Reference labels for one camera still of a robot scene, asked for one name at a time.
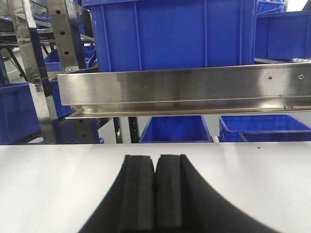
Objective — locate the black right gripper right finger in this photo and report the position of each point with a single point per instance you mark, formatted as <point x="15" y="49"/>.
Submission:
<point x="186" y="202"/>

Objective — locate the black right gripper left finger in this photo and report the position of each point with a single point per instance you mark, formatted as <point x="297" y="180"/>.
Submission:
<point x="128" y="206"/>

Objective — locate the blue bin lower middle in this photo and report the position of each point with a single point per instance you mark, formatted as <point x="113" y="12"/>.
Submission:
<point x="176" y="129"/>

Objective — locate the blue bin lower right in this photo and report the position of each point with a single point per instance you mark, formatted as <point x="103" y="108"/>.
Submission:
<point x="230" y="126"/>

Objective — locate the blue bin far left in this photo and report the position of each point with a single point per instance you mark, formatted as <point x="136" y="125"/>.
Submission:
<point x="18" y="118"/>

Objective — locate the large blue plastic bin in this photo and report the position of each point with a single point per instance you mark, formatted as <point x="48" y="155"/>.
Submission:
<point x="135" y="35"/>

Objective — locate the blue bin upper right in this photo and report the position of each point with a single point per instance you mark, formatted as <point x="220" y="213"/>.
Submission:
<point x="284" y="35"/>

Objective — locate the stainless steel shelf rack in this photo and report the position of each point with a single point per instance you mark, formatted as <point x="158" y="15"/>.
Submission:
<point x="266" y="87"/>

